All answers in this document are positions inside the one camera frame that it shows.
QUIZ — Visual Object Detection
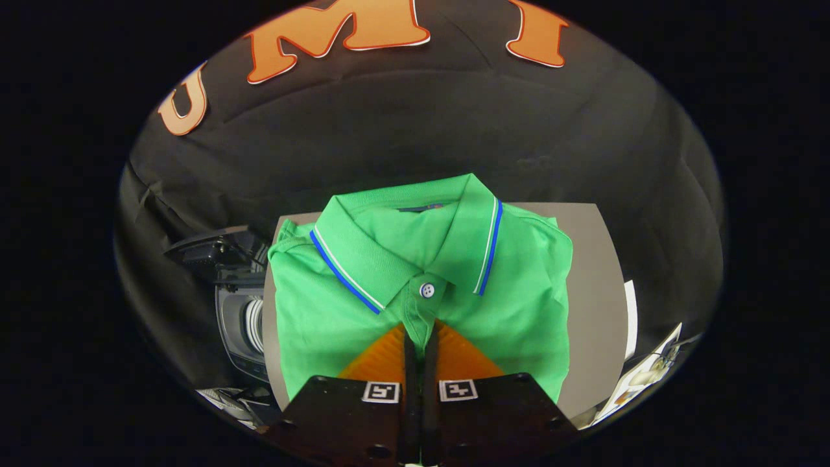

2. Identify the plain white paper sheet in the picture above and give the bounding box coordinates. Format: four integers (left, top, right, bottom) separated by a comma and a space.
624, 279, 639, 361

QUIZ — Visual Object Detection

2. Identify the printed paper sheet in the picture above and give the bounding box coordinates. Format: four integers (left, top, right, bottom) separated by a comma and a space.
593, 322, 683, 425

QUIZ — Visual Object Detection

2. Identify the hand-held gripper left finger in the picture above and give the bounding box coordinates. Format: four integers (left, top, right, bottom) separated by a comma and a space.
266, 324, 420, 466

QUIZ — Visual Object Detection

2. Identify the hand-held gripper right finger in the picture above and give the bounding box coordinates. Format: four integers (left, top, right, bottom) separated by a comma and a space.
421, 319, 580, 466

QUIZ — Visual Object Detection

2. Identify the grey top-load washing machine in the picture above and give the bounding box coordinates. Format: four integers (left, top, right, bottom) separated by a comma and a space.
163, 226, 272, 385

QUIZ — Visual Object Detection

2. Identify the green polo shirt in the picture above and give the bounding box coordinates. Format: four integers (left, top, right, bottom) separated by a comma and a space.
267, 173, 574, 404

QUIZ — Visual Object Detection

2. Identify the black backdrop cloth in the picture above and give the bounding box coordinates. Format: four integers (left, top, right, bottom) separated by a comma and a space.
115, 0, 726, 390

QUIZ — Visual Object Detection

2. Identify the grey side table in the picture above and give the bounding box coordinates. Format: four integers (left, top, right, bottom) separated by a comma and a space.
263, 202, 628, 421

